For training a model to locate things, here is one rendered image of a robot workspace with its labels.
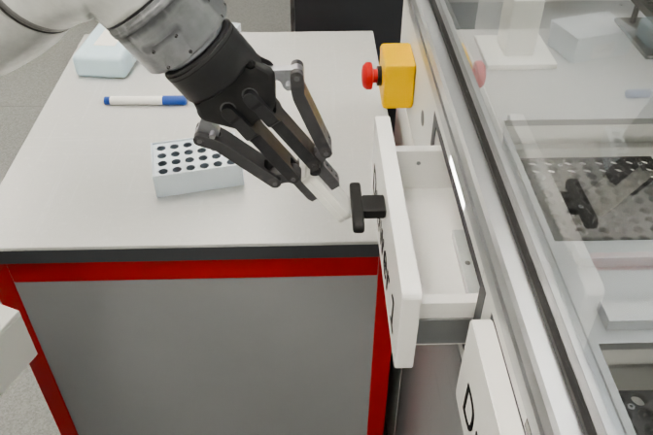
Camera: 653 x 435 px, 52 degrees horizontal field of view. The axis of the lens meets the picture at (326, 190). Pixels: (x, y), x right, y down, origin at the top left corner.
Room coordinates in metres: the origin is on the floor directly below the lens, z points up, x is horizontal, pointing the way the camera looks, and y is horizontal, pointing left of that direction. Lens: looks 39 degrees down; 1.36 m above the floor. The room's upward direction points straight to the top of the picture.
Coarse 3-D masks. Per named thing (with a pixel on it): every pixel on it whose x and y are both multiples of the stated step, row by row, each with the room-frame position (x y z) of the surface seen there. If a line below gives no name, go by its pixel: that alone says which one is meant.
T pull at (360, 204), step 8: (352, 184) 0.57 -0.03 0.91; (360, 184) 0.57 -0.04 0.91; (352, 192) 0.56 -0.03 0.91; (360, 192) 0.56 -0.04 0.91; (352, 200) 0.54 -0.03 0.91; (360, 200) 0.54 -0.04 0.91; (368, 200) 0.54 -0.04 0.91; (376, 200) 0.54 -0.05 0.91; (384, 200) 0.54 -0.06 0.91; (352, 208) 0.53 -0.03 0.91; (360, 208) 0.53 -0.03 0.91; (368, 208) 0.53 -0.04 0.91; (376, 208) 0.53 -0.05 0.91; (384, 208) 0.53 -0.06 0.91; (352, 216) 0.52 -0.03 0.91; (360, 216) 0.52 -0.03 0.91; (368, 216) 0.53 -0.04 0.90; (376, 216) 0.53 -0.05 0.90; (384, 216) 0.53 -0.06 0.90; (360, 224) 0.51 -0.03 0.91; (360, 232) 0.50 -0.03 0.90
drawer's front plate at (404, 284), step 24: (384, 120) 0.67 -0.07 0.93; (384, 144) 0.62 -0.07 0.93; (384, 168) 0.58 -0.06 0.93; (384, 192) 0.55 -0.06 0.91; (384, 240) 0.53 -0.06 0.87; (408, 240) 0.46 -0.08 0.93; (384, 264) 0.52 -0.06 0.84; (408, 264) 0.43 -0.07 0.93; (384, 288) 0.50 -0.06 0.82; (408, 288) 0.40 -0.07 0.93; (408, 312) 0.40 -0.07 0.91; (408, 336) 0.40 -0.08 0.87; (408, 360) 0.40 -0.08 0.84
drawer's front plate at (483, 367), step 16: (480, 320) 0.37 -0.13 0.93; (480, 336) 0.35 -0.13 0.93; (496, 336) 0.35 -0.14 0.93; (464, 352) 0.37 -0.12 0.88; (480, 352) 0.33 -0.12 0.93; (496, 352) 0.33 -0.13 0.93; (464, 368) 0.36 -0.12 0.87; (480, 368) 0.33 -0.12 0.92; (496, 368) 0.32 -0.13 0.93; (464, 384) 0.35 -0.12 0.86; (480, 384) 0.32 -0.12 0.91; (496, 384) 0.30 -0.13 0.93; (480, 400) 0.31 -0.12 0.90; (496, 400) 0.29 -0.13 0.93; (512, 400) 0.29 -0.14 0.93; (480, 416) 0.30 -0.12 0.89; (496, 416) 0.28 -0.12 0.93; (512, 416) 0.28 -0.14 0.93; (464, 432) 0.33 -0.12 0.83; (480, 432) 0.30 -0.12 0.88; (496, 432) 0.27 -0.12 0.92; (512, 432) 0.26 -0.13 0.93
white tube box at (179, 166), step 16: (160, 144) 0.81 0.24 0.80; (176, 144) 0.81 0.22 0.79; (192, 144) 0.81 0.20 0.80; (160, 160) 0.77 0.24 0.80; (176, 160) 0.77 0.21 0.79; (192, 160) 0.78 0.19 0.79; (208, 160) 0.77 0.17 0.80; (224, 160) 0.77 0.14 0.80; (160, 176) 0.73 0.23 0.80; (176, 176) 0.74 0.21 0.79; (192, 176) 0.74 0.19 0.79; (208, 176) 0.75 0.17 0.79; (224, 176) 0.75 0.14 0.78; (240, 176) 0.76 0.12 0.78; (160, 192) 0.73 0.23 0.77; (176, 192) 0.74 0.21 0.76
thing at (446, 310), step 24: (408, 168) 0.66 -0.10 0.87; (432, 168) 0.66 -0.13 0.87; (408, 192) 0.65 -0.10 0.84; (432, 192) 0.65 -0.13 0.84; (408, 216) 0.60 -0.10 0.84; (432, 216) 0.60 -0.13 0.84; (456, 216) 0.60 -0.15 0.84; (432, 240) 0.56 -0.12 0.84; (432, 264) 0.52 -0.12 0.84; (456, 264) 0.52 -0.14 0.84; (432, 288) 0.49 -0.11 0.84; (456, 288) 0.49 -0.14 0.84; (432, 312) 0.42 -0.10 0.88; (456, 312) 0.42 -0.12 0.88; (432, 336) 0.41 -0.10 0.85; (456, 336) 0.41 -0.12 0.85
